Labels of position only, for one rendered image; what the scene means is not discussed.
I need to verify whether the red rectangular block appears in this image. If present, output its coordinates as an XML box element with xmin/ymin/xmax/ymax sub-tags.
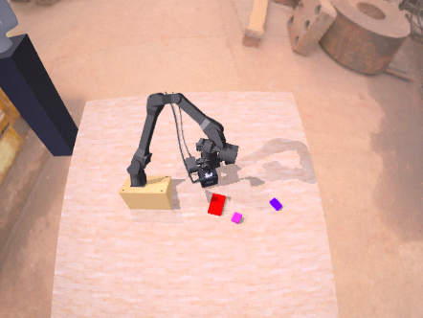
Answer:
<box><xmin>208</xmin><ymin>193</ymin><xmax>226</xmax><ymax>216</ymax></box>

